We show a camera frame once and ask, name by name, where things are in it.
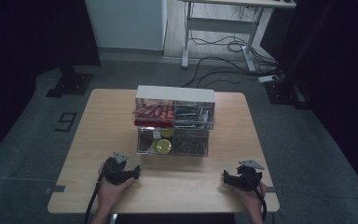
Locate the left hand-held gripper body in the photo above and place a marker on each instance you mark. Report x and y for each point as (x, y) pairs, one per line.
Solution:
(114, 172)

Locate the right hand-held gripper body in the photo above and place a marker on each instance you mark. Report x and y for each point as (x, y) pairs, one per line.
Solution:
(249, 179)

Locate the clear acrylic drawer organizer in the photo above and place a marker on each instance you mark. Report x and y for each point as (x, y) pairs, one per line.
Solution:
(175, 93)

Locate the person's right hand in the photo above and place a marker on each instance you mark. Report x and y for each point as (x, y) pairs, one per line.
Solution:
(254, 199)

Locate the person's left hand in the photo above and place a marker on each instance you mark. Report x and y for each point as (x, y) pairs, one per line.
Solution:
(108, 194)

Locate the green-lidded coffee capsule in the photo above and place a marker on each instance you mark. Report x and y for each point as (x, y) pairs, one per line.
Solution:
(163, 146)
(154, 146)
(167, 132)

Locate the pile of brown packets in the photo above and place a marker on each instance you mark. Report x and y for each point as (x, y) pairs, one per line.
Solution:
(189, 142)

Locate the stack of red packets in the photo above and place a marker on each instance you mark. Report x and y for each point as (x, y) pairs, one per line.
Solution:
(155, 113)

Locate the grey tape strip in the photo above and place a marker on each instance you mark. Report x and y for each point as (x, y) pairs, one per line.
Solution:
(55, 189)

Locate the stack of dark packets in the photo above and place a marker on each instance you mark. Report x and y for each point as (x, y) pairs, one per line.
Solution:
(192, 116)

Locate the black stand base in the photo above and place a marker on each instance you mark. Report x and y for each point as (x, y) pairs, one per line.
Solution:
(284, 93)
(71, 84)

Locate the white power strip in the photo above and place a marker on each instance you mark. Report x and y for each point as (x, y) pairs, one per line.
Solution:
(268, 78)

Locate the dark curtain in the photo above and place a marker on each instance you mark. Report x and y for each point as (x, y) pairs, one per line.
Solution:
(338, 62)
(18, 46)

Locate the white cabinet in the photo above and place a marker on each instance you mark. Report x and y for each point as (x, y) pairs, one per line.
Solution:
(127, 23)

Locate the white desk frame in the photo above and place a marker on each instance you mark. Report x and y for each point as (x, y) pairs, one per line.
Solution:
(220, 24)

